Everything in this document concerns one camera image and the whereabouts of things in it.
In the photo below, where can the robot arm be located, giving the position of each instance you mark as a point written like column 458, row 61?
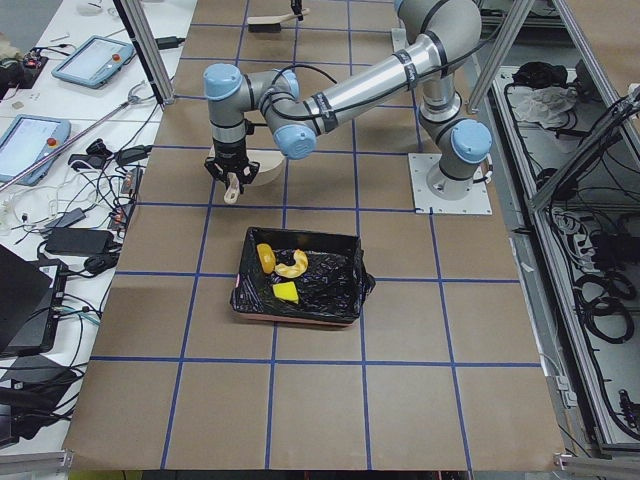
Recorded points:
column 440, row 36

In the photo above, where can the toy croissant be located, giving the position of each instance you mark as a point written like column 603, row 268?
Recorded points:
column 298, row 268

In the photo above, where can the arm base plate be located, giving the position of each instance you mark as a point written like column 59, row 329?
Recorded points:
column 434, row 193

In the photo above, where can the beige hand brush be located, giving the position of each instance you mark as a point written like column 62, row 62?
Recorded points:
column 273, row 24

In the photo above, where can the bin with black bag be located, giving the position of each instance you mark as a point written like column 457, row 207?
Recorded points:
column 332, row 290

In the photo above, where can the beige plastic dustpan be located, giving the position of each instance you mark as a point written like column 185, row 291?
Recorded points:
column 270, row 166

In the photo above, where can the upper teach pendant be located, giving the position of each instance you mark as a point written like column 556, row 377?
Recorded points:
column 94, row 62

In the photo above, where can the metal grabber stick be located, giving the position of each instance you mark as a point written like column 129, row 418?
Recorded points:
column 132, row 99

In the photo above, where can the yellow toy potato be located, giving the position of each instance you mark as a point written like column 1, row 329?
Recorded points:
column 266, row 257

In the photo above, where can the black laptop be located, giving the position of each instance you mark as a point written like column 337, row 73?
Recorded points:
column 31, row 295

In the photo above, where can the aluminium frame post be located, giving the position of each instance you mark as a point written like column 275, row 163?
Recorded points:
column 139, row 31

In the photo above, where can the black power brick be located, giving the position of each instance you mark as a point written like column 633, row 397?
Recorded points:
column 78, row 241

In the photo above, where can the teach pendant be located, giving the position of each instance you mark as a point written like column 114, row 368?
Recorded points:
column 94, row 62
column 28, row 140

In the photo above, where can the crumpled white cloth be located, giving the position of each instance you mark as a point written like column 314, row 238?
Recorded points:
column 549, row 107

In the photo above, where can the lower teach pendant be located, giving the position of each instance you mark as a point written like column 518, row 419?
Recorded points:
column 28, row 140

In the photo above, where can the yellow green sponge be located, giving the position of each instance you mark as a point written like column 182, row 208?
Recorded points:
column 286, row 291

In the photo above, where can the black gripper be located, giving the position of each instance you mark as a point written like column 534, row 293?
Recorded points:
column 298, row 7
column 228, row 153

